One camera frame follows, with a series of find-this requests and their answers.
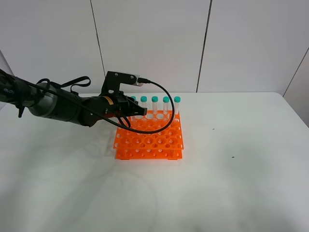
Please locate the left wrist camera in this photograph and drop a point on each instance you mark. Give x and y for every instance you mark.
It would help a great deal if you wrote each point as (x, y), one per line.
(113, 80)

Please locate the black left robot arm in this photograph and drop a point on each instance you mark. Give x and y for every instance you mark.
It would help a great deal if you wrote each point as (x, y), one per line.
(50, 100)

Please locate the orange test tube rack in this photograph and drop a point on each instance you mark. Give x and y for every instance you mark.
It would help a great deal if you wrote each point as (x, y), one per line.
(167, 144)

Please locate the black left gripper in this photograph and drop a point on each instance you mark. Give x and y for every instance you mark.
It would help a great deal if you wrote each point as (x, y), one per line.
(121, 105)

